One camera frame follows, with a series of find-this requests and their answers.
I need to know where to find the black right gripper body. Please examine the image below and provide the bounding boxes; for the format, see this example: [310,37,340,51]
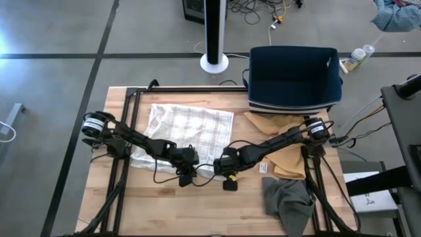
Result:
[213,147,247,175]

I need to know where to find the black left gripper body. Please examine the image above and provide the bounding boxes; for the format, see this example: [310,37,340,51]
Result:
[169,146,200,174]

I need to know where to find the white checked towel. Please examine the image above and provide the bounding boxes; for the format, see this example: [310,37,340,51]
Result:
[130,103,235,182]

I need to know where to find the yellow towel with white tags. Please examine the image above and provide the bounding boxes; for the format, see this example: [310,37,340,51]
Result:
[243,111,309,181]

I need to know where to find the grey towel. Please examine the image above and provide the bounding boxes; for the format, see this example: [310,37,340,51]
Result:
[262,176,317,237]

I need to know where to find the navy white striped fabric basket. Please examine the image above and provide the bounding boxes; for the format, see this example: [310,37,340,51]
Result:
[242,45,344,116]

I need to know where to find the white black tower fan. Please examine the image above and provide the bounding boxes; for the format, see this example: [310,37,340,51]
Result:
[199,0,230,75]

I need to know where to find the white paper sheet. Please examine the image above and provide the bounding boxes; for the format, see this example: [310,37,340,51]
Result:
[343,171,399,214]

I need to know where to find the black floor box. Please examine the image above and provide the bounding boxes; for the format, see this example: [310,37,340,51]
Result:
[182,0,207,25]

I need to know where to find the white wipes container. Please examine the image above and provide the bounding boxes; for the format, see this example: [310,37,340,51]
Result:
[343,47,366,72]

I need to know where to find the clear plastic container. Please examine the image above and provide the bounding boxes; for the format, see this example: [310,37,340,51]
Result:
[361,44,376,66]

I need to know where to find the dark grey desk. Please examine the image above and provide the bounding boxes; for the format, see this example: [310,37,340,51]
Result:
[380,74,421,237]

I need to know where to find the blue crumpled cloth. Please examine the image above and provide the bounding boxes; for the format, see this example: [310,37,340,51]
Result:
[370,0,421,33]

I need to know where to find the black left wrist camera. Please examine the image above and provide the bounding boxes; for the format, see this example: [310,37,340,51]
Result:
[178,173,194,188]

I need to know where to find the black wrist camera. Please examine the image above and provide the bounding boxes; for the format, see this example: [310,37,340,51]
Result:
[178,173,194,188]
[222,174,239,192]

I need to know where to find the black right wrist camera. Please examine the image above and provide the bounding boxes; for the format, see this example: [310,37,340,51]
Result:
[222,174,239,192]

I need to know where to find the black aluminium table frame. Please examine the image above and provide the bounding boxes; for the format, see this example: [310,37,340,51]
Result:
[77,78,361,237]

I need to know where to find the black floor cable tangle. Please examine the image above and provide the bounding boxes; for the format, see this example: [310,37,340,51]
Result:
[226,0,305,26]

